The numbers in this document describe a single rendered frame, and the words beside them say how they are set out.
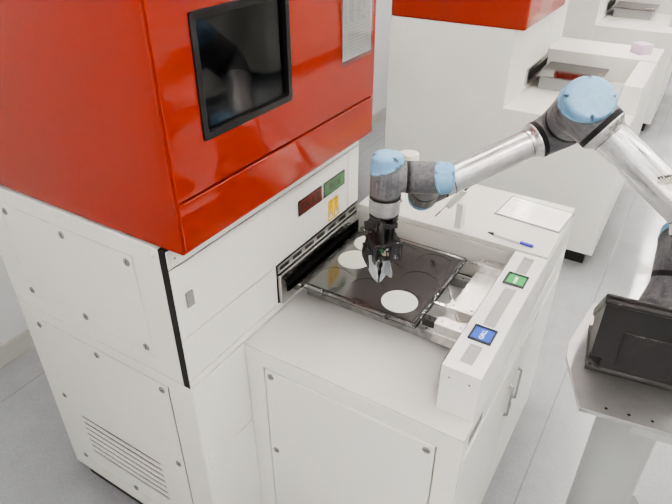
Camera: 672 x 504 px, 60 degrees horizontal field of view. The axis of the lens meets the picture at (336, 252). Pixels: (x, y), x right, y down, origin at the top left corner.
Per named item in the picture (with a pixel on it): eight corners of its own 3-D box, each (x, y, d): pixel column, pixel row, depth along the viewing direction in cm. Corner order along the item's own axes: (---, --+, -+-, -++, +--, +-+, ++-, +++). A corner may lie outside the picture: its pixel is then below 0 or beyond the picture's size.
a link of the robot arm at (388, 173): (408, 161, 130) (370, 160, 130) (405, 205, 136) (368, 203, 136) (407, 147, 136) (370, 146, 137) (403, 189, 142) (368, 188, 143)
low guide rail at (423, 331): (307, 294, 176) (306, 286, 174) (310, 290, 177) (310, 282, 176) (465, 354, 154) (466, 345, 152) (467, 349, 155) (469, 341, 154)
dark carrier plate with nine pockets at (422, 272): (303, 283, 168) (303, 281, 168) (362, 230, 193) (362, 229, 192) (412, 323, 153) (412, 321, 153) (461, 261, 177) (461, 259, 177)
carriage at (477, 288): (431, 341, 153) (432, 333, 152) (479, 273, 180) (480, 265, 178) (459, 352, 150) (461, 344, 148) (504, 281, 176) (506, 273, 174)
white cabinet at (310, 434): (263, 523, 202) (242, 345, 158) (390, 357, 271) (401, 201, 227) (435, 627, 174) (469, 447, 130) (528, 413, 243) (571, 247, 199)
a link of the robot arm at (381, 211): (365, 191, 142) (397, 188, 143) (364, 208, 144) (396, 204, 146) (374, 205, 135) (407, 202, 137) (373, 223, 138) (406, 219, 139)
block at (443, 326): (433, 331, 152) (434, 322, 151) (438, 324, 155) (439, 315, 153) (462, 342, 149) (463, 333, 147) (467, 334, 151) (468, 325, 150)
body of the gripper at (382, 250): (372, 267, 143) (375, 224, 137) (363, 249, 150) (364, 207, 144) (402, 263, 145) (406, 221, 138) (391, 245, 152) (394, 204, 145)
